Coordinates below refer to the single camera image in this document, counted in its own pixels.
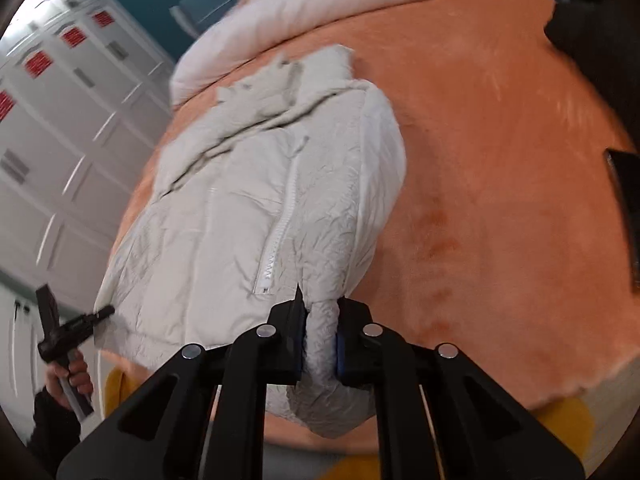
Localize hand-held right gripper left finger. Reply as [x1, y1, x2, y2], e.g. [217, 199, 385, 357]
[56, 284, 307, 480]

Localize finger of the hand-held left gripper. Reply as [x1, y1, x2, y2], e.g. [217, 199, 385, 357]
[82, 305, 116, 326]

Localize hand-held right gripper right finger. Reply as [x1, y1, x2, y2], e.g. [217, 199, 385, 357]
[336, 297, 586, 480]

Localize white puffer jacket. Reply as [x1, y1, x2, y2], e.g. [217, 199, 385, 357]
[94, 44, 407, 440]

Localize person's left forearm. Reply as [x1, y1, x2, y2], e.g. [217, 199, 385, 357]
[26, 389, 83, 467]

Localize person's left hand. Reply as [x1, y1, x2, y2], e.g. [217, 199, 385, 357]
[46, 349, 95, 411]

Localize white wardrobe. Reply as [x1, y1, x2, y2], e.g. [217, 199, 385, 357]
[0, 0, 176, 306]

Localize orange fleece blanket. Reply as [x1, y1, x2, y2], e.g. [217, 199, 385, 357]
[97, 0, 638, 461]

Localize white pillow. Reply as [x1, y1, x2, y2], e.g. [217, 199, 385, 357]
[170, 0, 543, 108]

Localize dark cloth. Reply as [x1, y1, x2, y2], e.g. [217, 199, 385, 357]
[544, 0, 620, 92]

